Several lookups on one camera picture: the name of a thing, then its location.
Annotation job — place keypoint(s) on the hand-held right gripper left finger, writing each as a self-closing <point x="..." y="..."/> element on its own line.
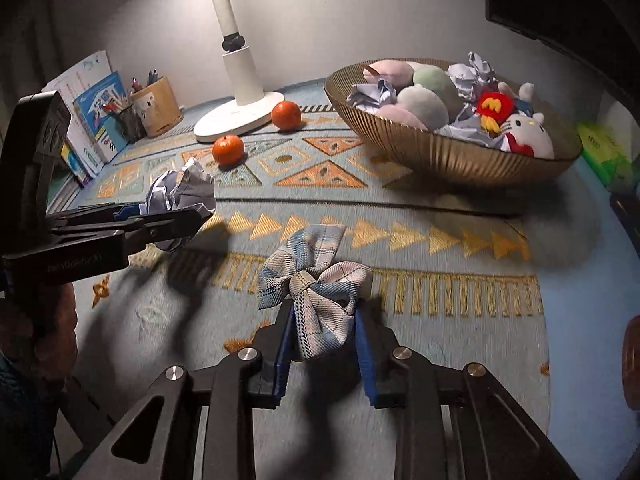
<point x="282" y="350"/>

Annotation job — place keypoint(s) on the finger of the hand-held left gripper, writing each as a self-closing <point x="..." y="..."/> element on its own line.
<point x="165" y="227"/>
<point x="100" y="212"/>

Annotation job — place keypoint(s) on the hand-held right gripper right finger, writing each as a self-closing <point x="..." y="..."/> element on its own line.
<point x="367" y="360"/>

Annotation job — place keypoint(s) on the paper ball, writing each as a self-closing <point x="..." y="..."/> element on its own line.
<point x="372" y="95"/>
<point x="185" y="185"/>
<point x="470" y="127"/>
<point x="470" y="72"/>

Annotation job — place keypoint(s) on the plaid fabric bow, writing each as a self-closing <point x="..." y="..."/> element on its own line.
<point x="320" y="300"/>

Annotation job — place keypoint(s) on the gold ribbed bowl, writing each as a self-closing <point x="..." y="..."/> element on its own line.
<point x="450" y="160"/>

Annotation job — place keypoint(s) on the pink white green dango plush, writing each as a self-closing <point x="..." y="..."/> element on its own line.
<point x="432" y="80"/>
<point x="422" y="105"/>

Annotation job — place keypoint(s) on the white cat plush toy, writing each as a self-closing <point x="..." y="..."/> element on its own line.
<point x="525" y="132"/>

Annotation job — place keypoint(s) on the person's left hand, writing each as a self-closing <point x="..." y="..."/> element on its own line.
<point x="67" y="330"/>

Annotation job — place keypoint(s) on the blue cover book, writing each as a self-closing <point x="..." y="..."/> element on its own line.
<point x="100" y="110"/>

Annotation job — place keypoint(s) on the dark mesh pen cup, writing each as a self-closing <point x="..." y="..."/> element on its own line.
<point x="131" y="125"/>

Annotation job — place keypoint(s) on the white picture book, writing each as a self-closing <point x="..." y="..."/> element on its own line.
<point x="75" y="75"/>

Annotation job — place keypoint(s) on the orange tangerine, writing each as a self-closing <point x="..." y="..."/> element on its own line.
<point x="286" y="115"/>
<point x="228" y="151"/>

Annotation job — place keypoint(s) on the pencils in mesh cup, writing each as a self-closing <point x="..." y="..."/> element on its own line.
<point x="117" y="105"/>

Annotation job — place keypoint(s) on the beige pen holder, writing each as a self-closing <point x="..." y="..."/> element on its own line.
<point x="160" y="107"/>

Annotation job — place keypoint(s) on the bunch of pens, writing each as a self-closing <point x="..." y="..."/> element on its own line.
<point x="147" y="80"/>

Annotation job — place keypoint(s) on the blue patterned mat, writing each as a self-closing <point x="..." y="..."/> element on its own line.
<point x="350" y="200"/>

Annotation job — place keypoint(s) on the white desk lamp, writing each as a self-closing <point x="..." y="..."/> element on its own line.
<point x="242" y="75"/>

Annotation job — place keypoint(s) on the brown wooden object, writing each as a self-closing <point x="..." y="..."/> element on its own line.
<point x="632" y="360"/>

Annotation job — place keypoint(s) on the green packet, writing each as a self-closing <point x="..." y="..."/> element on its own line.
<point x="602" y="152"/>

